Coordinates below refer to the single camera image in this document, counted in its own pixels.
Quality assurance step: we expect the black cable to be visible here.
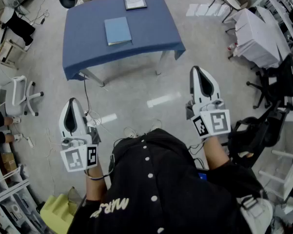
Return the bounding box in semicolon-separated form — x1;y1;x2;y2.
83;74;91;112

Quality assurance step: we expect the blue tablecloth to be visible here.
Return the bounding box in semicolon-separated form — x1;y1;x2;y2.
62;0;186;81

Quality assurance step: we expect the yellow green bag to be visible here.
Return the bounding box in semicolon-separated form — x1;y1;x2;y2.
40;193;78;234

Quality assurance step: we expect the person's left forearm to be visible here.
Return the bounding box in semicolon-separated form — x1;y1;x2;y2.
85;161;108;202

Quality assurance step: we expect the cardboard box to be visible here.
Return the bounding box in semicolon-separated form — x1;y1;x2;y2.
1;152;18;173

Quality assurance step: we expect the white cloth covered table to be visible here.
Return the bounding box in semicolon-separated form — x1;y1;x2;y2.
233;7;292;69

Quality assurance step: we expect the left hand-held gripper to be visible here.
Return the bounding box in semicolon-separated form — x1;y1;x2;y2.
59;97;102;173

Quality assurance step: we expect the person's right forearm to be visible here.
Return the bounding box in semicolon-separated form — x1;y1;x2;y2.
203;135;231;170

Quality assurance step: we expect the thin wrist bracelet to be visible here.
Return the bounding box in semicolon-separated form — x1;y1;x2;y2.
86;169;105;181

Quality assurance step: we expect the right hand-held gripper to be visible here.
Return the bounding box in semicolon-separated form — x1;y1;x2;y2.
185;66;232;139

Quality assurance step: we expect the white storage shelf rack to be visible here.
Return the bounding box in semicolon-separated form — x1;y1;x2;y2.
0;145;47;234

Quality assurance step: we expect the white side stool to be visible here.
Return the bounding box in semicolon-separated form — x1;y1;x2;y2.
258;150;293;201

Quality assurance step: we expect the black office chair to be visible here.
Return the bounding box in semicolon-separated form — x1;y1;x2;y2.
246;54;293;109
228;101;293;168

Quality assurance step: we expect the white office chair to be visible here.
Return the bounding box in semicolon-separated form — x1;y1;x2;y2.
0;75;44;118

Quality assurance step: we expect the person's black buttoned jacket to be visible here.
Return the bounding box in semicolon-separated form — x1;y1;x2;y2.
67;128;266;234

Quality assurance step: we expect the white grey shoulder bag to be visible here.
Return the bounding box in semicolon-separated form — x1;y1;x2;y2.
236;196;273;234

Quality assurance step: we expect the wooden rack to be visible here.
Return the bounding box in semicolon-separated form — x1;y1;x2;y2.
0;39;27;69

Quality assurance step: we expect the blue notebook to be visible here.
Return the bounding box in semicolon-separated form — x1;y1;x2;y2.
104;17;133;46

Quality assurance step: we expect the black picture frame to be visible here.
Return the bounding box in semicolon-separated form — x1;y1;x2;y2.
123;0;148;11

